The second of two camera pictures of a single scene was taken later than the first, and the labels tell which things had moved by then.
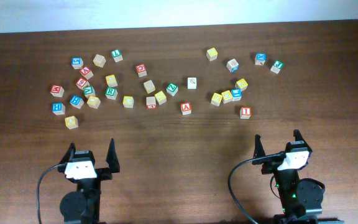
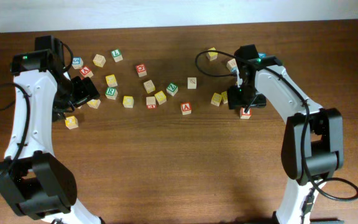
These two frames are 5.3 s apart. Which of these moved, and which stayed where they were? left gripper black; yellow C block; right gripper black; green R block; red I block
Moved: left gripper black; right gripper black
Stayed: green R block; yellow C block; red I block
